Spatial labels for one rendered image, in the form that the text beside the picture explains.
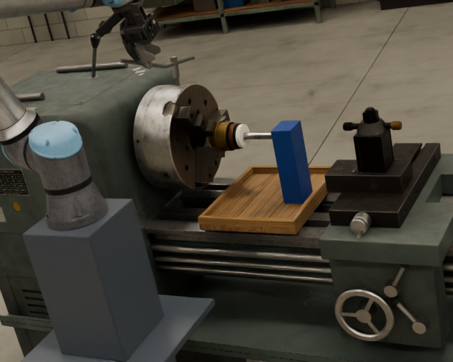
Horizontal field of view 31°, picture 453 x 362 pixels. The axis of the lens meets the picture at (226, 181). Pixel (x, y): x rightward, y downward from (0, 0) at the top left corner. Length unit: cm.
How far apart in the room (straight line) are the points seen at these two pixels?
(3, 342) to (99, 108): 179
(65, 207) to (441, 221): 90
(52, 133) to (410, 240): 87
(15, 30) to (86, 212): 906
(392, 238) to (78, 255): 75
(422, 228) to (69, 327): 90
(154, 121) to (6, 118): 49
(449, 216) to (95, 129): 97
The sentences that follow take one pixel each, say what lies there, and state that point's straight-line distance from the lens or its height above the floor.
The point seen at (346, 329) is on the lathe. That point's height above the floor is 66.
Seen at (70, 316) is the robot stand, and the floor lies 87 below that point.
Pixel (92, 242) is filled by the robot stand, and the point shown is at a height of 108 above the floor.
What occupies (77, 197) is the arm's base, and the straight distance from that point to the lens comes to 193.
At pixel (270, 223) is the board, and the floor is 90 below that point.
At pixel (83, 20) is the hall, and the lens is 1034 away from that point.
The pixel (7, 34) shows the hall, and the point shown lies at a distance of 1102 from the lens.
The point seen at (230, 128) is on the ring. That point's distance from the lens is 231.
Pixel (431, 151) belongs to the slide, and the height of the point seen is 97.
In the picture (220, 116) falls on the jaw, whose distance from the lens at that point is 244.
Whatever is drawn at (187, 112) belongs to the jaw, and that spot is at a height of 119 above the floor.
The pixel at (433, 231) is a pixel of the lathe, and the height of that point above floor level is 93.
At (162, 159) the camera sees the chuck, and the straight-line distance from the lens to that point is 230.
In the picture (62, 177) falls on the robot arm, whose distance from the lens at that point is 191.
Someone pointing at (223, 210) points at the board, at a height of 89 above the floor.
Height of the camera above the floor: 186
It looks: 22 degrees down
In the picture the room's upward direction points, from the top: 12 degrees counter-clockwise
